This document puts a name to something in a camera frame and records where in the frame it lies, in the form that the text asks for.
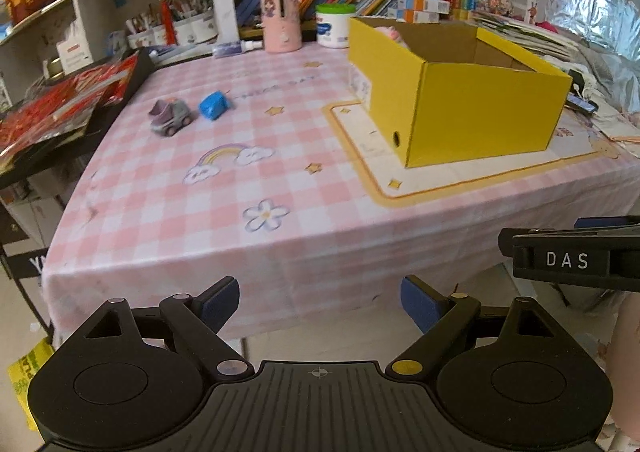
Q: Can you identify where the stack of red packets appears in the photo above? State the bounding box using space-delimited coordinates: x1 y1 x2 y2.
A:
0 55 139 159

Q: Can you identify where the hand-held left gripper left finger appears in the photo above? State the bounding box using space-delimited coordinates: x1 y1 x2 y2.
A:
72 276 253 379

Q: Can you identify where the yellow cardboard box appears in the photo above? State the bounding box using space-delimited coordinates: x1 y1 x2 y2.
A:
347 16 573 169

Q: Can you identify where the small lying tube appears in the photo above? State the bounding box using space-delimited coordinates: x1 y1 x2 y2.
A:
213 41 262 58

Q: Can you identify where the silver foil cover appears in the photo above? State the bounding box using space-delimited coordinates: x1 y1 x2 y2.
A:
565 0 640 119

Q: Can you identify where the black tray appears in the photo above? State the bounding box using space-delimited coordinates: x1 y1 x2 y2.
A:
0 48 154 189

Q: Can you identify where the pink plush toy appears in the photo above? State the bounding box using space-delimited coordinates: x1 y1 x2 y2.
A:
374 25 413 49

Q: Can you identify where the pink cylindrical container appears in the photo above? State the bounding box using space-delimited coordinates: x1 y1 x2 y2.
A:
258 0 303 54

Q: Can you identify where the white jar green lid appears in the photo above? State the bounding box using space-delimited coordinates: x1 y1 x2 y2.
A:
315 3 357 50

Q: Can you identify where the yellow green packet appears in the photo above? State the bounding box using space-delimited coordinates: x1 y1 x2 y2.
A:
7 337 56 431

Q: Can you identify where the white box red label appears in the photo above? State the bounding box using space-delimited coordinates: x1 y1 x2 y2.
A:
56 35 94 74

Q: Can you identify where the person's right forearm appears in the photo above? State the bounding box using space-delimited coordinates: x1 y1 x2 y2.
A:
606 295 640 438

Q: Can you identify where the red white stick toy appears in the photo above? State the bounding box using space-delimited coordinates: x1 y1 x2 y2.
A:
158 0 178 46

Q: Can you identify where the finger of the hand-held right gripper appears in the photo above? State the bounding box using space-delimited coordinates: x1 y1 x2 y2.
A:
575 215 640 230
498 227 640 292

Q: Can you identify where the stack of papers and booklets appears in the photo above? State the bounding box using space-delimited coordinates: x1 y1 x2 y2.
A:
470 10 572 59

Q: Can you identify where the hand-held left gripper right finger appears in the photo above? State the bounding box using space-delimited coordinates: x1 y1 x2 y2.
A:
386 275 568 379

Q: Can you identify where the grey toy car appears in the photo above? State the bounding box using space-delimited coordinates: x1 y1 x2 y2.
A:
150 99 194 137

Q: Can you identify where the blue toy car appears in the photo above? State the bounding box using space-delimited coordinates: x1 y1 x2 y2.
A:
199 91 234 121

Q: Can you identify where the row of white pen cups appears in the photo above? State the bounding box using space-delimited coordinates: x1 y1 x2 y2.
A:
125 12 219 49

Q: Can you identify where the black metal frame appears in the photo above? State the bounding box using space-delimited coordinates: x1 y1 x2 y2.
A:
0 202 57 339

